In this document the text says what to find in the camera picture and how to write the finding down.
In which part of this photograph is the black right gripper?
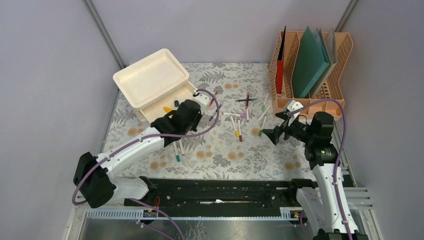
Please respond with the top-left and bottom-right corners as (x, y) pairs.
(261, 110), (315, 146)

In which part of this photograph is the yellow ink bottle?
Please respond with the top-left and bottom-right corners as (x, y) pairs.
(163, 106), (172, 113)

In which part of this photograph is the orange clear pen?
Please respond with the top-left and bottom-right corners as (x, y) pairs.
(208, 91), (218, 108)

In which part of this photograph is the purple clear pen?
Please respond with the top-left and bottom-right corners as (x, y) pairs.
(208, 109), (218, 121)

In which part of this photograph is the green clear pen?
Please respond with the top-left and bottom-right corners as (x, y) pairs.
(235, 98), (257, 102)

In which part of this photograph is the pink clear pen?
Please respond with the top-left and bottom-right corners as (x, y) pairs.
(245, 93), (250, 110)

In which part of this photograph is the cream drawer unit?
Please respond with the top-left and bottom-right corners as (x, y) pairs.
(112, 48), (196, 123)

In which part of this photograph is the red file folder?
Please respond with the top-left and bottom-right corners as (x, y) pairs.
(275, 26), (286, 95)

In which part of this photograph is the teal file folder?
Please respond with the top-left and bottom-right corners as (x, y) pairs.
(291, 27), (324, 99)

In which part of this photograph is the beige file folder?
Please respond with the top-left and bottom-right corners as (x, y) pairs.
(309, 28), (338, 98)

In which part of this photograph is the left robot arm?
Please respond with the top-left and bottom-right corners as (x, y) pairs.
(73, 96), (209, 209)

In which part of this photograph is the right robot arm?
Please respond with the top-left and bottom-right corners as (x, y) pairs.
(263, 110), (369, 240)

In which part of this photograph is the floral desk mat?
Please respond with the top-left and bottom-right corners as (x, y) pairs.
(119, 63), (314, 181)

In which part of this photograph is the light green capped marker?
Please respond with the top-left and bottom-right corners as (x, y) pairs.
(261, 92), (270, 111)

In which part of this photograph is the dark red capped white marker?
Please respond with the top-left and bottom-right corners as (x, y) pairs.
(237, 119), (243, 142)

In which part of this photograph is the purple capped white marker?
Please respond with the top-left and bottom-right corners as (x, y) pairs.
(178, 139), (185, 156)

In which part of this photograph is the yellow capped white marker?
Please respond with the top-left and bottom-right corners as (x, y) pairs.
(229, 115), (240, 137)

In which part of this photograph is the peach plastic file organizer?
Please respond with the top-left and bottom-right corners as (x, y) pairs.
(269, 28), (353, 120)

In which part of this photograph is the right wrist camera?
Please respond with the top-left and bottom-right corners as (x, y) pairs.
(283, 99), (304, 118)

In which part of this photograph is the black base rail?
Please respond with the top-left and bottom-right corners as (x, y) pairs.
(91, 177), (359, 210)

